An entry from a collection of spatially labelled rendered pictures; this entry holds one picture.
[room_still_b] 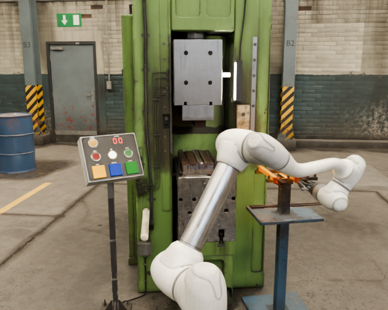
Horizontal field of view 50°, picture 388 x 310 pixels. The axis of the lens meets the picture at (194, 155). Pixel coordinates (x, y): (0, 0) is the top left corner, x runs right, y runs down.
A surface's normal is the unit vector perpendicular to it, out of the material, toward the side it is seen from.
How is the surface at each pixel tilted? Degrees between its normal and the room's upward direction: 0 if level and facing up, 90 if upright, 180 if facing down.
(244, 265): 90
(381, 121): 90
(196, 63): 90
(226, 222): 90
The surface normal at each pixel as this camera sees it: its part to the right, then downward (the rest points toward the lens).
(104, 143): 0.44, -0.33
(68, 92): -0.11, 0.21
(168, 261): -0.62, -0.49
